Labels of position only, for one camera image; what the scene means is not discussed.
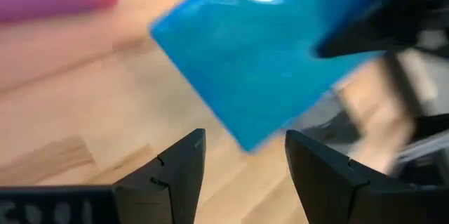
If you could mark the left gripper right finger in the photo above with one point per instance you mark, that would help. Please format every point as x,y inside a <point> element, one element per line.
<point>350,199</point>

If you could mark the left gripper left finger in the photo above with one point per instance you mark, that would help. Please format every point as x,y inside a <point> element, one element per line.
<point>140,203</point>

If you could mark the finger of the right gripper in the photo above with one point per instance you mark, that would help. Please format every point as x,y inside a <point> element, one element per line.
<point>379,24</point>

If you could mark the blue jewel case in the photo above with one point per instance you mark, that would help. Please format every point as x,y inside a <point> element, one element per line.
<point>245,59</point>

